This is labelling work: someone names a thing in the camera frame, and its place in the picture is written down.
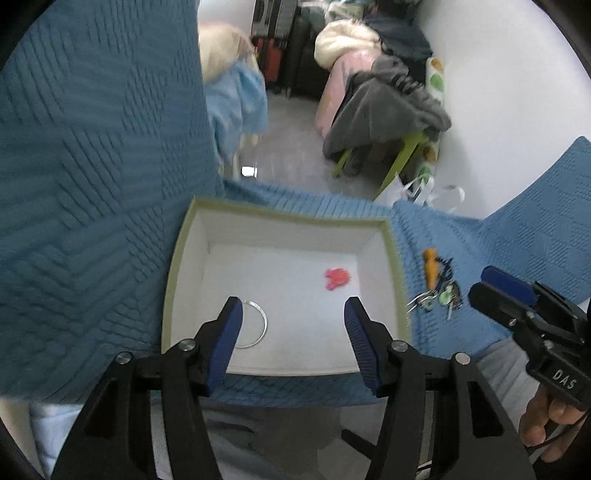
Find grey striped suitcase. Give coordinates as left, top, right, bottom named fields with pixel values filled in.
left=253, top=0, right=289, bottom=38

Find dark navy clothes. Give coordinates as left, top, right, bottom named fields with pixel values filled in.
left=365, top=11, right=435, bottom=65

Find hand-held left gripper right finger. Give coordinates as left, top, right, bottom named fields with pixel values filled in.
left=344, top=296, right=539, bottom=480

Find silver bead chain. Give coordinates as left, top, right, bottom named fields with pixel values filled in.
left=406, top=290, right=437, bottom=313

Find light blue blanket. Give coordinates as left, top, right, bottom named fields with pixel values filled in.
left=203, top=60, right=269, bottom=167

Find pink blanket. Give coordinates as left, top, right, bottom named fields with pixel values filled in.
left=316, top=51, right=370, bottom=139

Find green stool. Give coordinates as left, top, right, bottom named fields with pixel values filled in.
left=332, top=131, right=430, bottom=190

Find orange bottle-shaped pendant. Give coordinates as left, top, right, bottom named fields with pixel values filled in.
left=424, top=248, right=438, bottom=291

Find thin silver bangle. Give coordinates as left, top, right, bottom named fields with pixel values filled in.
left=235, top=299, right=269, bottom=349

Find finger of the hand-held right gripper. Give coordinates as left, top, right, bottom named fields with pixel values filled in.
left=480, top=266, right=539, bottom=308
left=468, top=282, right=555, bottom=356

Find small red toy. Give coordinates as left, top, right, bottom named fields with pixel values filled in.
left=324, top=268, right=352, bottom=291

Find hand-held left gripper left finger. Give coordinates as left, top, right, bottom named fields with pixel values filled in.
left=51, top=296, right=244, bottom=480

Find green charm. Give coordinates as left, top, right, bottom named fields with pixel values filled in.
left=434, top=257, right=456, bottom=308

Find person's right hand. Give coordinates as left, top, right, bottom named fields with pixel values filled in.
left=519, top=388, right=589, bottom=462

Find white bag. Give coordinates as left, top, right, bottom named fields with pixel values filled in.
left=374, top=173, right=465, bottom=213

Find blue textured sofa cover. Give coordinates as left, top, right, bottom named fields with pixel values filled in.
left=0, top=0, right=591, bottom=409

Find grey fleece blanket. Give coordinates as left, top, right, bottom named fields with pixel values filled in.
left=322, top=55, right=452, bottom=162

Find person's grey trousers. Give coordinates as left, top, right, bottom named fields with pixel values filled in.
left=30, top=344, right=591, bottom=480

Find cream fleece blanket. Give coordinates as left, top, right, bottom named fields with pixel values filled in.
left=315, top=21, right=382, bottom=68

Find black suitcase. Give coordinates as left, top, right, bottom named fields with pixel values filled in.
left=281, top=4, right=328, bottom=100

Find cream pillow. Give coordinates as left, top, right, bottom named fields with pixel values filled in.
left=198, top=23, right=254, bottom=81

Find red suitcase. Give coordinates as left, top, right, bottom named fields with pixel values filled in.
left=256, top=37, right=283, bottom=86

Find white cardboard box green rim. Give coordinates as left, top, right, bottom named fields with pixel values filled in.
left=161, top=196, right=411, bottom=377

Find white board green dots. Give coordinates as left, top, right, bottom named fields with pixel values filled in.
left=420, top=58, right=446, bottom=185

